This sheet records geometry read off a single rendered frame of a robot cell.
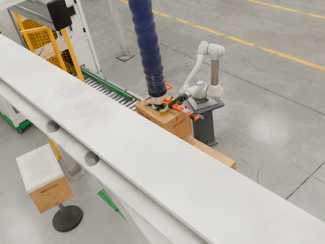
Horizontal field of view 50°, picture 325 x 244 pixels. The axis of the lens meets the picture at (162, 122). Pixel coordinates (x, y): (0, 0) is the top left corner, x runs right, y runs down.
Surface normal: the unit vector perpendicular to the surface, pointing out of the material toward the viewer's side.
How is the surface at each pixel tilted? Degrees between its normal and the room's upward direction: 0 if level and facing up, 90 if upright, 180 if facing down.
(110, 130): 0
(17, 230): 0
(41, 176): 0
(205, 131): 90
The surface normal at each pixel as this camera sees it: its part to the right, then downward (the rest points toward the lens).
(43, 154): -0.15, -0.76
